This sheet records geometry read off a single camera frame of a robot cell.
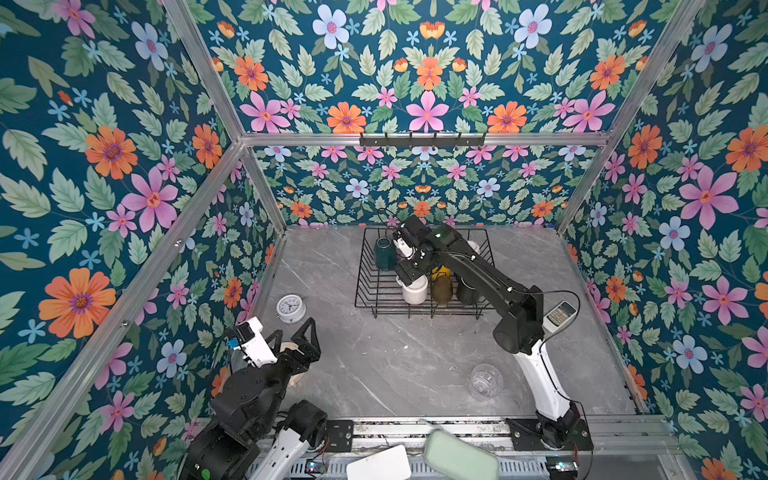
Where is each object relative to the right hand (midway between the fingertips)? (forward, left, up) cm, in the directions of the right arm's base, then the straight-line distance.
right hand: (413, 266), depth 89 cm
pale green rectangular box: (-47, -8, -13) cm, 49 cm away
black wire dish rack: (0, +11, -13) cm, 17 cm away
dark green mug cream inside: (+8, +9, -3) cm, 12 cm away
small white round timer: (-8, +39, -11) cm, 41 cm away
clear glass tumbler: (-29, -20, -15) cm, 38 cm away
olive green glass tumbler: (-3, -9, -8) cm, 13 cm away
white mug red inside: (-5, -1, -7) cm, 9 cm away
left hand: (-27, +23, +16) cm, 39 cm away
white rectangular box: (-48, +6, -12) cm, 50 cm away
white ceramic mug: (+10, -21, -2) cm, 23 cm away
